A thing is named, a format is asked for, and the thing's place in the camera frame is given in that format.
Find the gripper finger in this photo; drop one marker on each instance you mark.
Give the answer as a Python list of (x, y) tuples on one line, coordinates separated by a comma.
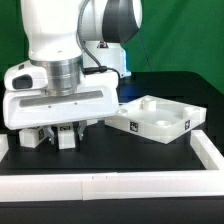
[(50, 133), (81, 128)]

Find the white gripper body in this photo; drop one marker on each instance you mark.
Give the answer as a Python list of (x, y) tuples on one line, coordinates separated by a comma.
[(96, 97)]

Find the white square table top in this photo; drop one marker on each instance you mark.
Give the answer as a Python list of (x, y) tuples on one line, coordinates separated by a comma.
[(157, 119)]

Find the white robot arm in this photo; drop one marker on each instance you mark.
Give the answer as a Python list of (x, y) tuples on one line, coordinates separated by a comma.
[(53, 87)]

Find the white obstacle fence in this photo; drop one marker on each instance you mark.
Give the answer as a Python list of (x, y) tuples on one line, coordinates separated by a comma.
[(94, 186)]

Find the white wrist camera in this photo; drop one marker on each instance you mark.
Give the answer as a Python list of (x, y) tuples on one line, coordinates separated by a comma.
[(25, 76)]

